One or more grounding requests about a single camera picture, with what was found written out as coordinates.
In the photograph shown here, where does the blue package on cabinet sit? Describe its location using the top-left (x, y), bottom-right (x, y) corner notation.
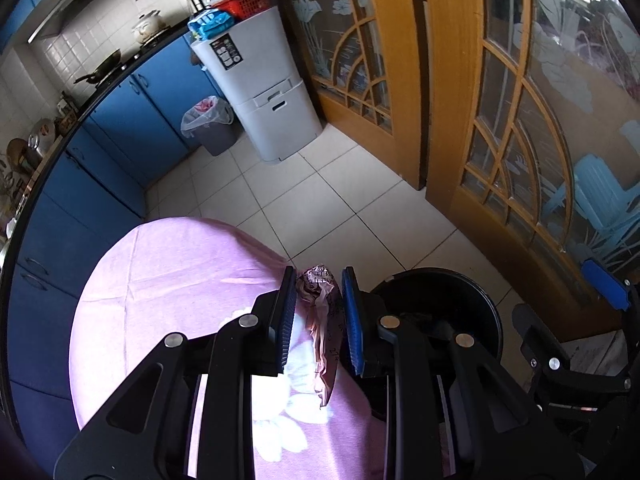
top-left (188, 9), bottom-right (235, 40)

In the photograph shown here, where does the red basket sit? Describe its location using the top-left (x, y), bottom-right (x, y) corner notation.
top-left (213, 0), bottom-right (276, 21)

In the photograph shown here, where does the white drawer cabinet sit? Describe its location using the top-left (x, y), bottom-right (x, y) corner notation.
top-left (191, 6), bottom-right (322, 164)

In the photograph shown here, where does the white cooking pot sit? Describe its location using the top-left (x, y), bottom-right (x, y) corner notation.
top-left (131, 9), bottom-right (166, 44)

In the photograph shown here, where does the black wok pan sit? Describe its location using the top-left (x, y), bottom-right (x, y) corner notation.
top-left (74, 49), bottom-right (122, 84)

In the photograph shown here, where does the pink wrapper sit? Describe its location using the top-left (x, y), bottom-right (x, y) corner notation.
top-left (296, 264), bottom-right (345, 408)

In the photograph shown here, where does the wooden glass door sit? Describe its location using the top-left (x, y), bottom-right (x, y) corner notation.
top-left (281, 0), bottom-right (639, 340)

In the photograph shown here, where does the grey trash bin with bag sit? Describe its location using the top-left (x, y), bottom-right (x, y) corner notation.
top-left (180, 96), bottom-right (236, 156)

